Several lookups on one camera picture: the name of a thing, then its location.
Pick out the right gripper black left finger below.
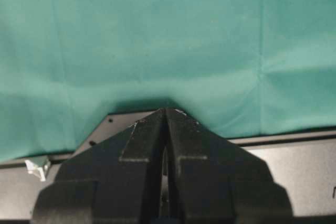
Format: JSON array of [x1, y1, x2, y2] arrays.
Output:
[[31, 109, 165, 223]]

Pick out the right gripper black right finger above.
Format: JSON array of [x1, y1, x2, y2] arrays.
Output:
[[166, 109, 293, 223]]

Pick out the small white plastic clip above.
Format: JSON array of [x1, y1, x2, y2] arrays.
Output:
[[25, 156, 51, 182]]

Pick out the green table cloth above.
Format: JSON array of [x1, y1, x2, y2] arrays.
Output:
[[1, 0, 335, 161]]

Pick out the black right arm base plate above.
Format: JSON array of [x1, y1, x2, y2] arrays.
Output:
[[1, 108, 335, 223]]

